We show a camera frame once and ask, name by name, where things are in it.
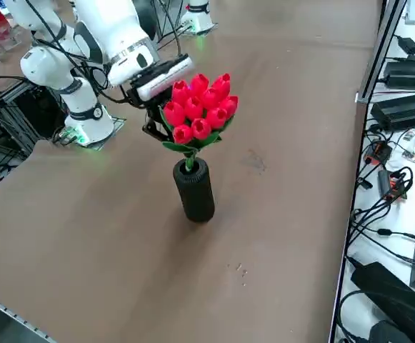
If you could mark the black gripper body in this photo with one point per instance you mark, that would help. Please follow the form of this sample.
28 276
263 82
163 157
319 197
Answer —
153 107

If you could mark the red tulip bouquet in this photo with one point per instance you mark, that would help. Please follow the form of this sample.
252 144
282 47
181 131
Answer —
200 107

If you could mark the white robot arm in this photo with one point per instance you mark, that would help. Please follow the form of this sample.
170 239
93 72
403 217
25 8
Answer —
107 25
198 14

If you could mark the black ribbed vase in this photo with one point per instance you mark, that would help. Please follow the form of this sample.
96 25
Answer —
196 200

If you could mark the orange black device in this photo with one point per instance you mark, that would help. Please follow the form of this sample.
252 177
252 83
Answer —
394 193
378 151

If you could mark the long black power brick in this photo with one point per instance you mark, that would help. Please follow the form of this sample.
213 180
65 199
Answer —
403 109

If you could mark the small black adapter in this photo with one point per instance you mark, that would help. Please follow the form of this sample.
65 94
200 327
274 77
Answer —
409 44

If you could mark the large black power brick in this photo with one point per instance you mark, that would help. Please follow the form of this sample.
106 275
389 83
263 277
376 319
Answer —
382 286

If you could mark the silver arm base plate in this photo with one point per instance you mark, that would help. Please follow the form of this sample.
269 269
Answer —
118 123

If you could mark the black metal frame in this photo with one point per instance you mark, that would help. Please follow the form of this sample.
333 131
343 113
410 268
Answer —
0 103

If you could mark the aluminium camera post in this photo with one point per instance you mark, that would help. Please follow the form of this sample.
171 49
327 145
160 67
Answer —
378 53

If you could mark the aluminium rail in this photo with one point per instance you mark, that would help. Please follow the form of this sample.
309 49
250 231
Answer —
7 309

